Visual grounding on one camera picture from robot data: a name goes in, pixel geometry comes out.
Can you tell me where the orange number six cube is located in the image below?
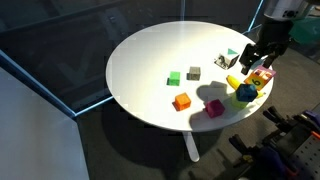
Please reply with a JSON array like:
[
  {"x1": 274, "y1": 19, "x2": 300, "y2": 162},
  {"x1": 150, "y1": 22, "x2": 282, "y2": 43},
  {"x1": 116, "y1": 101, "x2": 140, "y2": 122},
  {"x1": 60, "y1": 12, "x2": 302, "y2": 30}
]
[{"x1": 243, "y1": 65, "x2": 277, "y2": 92}]

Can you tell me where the orange block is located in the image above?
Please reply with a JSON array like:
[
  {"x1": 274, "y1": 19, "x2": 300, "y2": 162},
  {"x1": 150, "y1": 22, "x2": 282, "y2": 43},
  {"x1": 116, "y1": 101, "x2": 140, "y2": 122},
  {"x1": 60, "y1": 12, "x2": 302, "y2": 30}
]
[{"x1": 173, "y1": 92, "x2": 192, "y2": 112}]

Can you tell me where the blue block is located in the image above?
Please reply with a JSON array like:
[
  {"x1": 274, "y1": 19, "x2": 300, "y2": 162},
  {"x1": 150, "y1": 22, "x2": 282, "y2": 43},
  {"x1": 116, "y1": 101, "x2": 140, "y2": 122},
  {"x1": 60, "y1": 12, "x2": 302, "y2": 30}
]
[{"x1": 235, "y1": 83, "x2": 259, "y2": 103}]

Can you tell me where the magenta block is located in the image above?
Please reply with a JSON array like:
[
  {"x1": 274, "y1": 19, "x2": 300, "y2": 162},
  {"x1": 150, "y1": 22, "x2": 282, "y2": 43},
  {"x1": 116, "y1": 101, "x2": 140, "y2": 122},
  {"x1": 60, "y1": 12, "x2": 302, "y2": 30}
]
[{"x1": 203, "y1": 98, "x2": 226, "y2": 119}]

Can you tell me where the bright green block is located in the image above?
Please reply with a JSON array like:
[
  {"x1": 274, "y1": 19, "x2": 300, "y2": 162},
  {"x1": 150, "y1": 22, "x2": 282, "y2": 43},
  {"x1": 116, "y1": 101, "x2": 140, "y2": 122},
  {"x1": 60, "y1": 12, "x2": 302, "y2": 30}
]
[{"x1": 167, "y1": 70, "x2": 181, "y2": 87}]

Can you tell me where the yellow banana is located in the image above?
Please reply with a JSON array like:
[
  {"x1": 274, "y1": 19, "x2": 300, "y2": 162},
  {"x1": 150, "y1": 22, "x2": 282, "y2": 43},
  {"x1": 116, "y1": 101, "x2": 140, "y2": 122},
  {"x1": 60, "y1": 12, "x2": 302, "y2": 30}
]
[{"x1": 226, "y1": 74, "x2": 267, "y2": 99}]

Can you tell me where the perforated metal board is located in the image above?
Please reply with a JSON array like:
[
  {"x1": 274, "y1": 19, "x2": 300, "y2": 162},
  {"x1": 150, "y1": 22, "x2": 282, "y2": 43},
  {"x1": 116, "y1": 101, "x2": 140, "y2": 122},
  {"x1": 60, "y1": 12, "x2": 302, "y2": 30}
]
[{"x1": 289, "y1": 134, "x2": 320, "y2": 180}]

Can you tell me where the white table leg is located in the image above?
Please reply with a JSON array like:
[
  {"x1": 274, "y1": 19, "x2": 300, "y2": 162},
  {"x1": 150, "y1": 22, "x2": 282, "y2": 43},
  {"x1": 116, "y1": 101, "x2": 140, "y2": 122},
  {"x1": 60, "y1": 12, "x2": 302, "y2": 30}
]
[{"x1": 182, "y1": 131, "x2": 201, "y2": 163}]

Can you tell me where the light green block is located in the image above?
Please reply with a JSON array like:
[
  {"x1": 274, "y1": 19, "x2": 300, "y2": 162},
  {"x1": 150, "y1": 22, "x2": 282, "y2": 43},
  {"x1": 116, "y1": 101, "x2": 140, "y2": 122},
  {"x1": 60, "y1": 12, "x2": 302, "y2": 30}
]
[{"x1": 231, "y1": 93, "x2": 250, "y2": 110}]

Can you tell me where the black clamp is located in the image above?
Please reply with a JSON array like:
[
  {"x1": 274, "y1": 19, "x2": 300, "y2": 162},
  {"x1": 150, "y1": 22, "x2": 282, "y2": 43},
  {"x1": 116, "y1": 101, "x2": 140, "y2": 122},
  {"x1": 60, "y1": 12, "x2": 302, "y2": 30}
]
[
  {"x1": 262, "y1": 105, "x2": 296, "y2": 134},
  {"x1": 228, "y1": 133, "x2": 259, "y2": 159}
]

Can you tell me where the zebra picture cube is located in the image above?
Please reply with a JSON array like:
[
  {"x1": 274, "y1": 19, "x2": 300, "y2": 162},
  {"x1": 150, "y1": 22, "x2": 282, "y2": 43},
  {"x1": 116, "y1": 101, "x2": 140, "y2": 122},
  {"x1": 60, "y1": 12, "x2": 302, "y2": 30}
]
[{"x1": 213, "y1": 52, "x2": 240, "y2": 71}]

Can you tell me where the grey block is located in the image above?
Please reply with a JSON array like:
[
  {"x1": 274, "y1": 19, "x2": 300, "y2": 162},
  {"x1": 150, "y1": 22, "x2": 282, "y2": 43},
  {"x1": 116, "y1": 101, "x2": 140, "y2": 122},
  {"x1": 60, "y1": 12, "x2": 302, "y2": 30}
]
[{"x1": 186, "y1": 66, "x2": 202, "y2": 81}]

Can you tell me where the purple clamp handle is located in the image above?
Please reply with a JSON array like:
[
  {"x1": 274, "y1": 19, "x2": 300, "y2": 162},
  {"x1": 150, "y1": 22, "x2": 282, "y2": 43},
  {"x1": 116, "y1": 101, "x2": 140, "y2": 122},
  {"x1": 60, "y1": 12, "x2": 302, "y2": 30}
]
[{"x1": 302, "y1": 109, "x2": 320, "y2": 127}]

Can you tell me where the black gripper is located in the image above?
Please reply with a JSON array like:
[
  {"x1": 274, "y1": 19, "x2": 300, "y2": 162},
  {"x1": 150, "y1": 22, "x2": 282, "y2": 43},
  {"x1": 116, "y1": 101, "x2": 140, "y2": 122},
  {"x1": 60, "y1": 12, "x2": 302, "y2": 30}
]
[{"x1": 238, "y1": 17, "x2": 295, "y2": 76}]

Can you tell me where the white partition panel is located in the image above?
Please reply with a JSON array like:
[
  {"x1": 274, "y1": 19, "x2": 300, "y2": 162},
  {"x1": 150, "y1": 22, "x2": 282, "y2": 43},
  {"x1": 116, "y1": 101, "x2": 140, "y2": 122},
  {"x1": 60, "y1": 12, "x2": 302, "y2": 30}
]
[{"x1": 0, "y1": 66, "x2": 90, "y2": 180}]

